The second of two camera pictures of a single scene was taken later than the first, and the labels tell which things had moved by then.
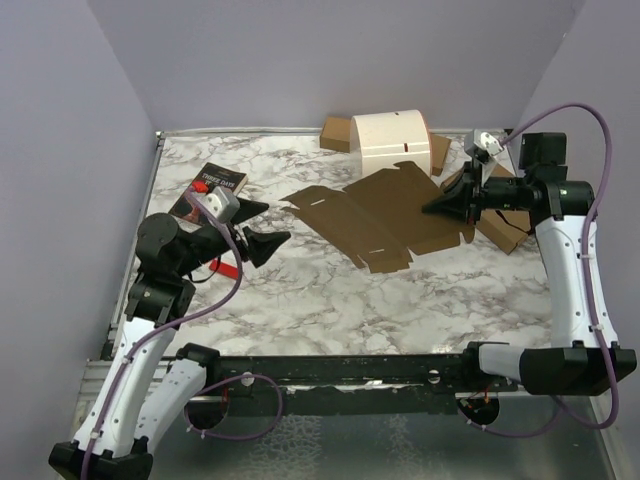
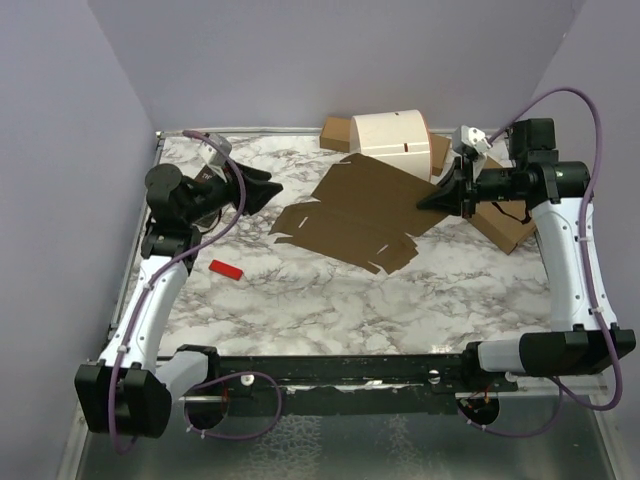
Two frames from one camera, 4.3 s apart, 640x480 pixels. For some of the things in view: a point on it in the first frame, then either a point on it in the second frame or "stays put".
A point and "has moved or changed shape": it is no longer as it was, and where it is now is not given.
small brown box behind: [335, 133] stays put
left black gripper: [260, 245] to [257, 192]
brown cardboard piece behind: [439, 147] stays put
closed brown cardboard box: [501, 229] stays put
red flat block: [225, 269] stays put
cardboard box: [383, 219] has moved or changed shape
